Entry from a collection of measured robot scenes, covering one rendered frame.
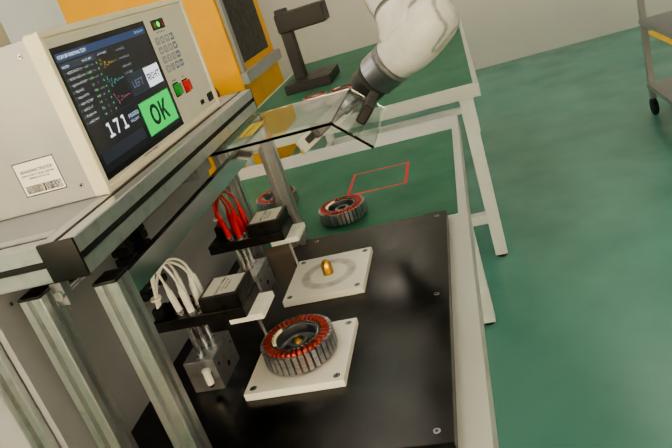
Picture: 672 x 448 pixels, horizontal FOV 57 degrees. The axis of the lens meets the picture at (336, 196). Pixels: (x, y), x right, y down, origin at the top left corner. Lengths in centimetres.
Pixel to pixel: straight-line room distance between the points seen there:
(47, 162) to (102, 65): 15
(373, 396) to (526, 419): 110
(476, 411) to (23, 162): 64
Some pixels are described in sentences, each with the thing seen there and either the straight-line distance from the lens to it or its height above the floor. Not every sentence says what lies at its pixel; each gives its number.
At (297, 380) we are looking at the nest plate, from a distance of 91.
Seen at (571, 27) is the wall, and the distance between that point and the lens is 625.
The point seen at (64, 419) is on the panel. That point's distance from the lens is 90.
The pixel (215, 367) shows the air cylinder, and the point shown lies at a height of 81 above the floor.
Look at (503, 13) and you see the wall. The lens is 614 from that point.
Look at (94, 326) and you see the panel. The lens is 96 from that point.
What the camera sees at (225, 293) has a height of 92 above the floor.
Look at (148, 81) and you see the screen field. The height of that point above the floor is 121.
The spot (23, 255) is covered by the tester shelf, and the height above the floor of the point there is 111.
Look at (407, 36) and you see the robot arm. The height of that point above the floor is 113.
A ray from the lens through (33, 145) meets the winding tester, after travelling 85.
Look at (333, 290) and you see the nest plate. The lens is 109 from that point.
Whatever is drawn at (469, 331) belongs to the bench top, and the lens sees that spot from 95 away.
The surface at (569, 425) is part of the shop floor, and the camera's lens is 188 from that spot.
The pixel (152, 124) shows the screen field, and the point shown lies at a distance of 95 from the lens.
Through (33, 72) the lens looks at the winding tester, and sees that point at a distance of 82.
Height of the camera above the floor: 129
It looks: 19 degrees down
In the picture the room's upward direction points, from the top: 18 degrees counter-clockwise
